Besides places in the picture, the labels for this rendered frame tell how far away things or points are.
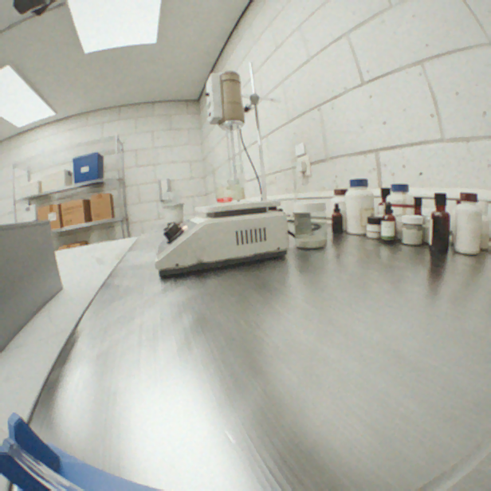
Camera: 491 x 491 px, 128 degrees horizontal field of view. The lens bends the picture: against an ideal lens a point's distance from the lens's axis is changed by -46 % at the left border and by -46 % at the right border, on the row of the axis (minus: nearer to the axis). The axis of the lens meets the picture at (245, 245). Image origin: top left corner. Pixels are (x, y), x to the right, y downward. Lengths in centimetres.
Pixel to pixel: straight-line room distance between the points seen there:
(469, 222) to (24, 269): 61
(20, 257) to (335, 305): 33
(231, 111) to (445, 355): 83
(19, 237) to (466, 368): 39
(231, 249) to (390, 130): 55
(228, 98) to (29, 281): 79
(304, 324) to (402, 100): 62
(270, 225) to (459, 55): 63
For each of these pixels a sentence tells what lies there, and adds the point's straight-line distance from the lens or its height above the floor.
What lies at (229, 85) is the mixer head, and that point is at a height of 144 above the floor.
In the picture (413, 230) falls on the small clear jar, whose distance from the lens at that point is 44.
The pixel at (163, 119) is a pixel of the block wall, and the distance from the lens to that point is 303.
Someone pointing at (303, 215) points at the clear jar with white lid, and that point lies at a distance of 38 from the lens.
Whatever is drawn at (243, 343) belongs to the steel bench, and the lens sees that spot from 15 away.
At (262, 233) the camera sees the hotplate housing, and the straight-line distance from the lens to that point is 32.
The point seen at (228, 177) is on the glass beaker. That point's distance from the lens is 34.
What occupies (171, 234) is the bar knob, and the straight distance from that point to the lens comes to 32.
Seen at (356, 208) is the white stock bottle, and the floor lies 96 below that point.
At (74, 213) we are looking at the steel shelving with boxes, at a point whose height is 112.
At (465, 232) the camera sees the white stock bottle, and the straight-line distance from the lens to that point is 42.
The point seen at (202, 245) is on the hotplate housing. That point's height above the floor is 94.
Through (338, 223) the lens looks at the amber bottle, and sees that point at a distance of 54.
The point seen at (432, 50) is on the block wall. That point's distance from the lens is 70.
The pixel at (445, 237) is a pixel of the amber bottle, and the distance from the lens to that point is 41.
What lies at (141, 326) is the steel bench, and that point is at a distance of 19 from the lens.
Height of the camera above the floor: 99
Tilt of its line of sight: 11 degrees down
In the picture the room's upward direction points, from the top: 5 degrees counter-clockwise
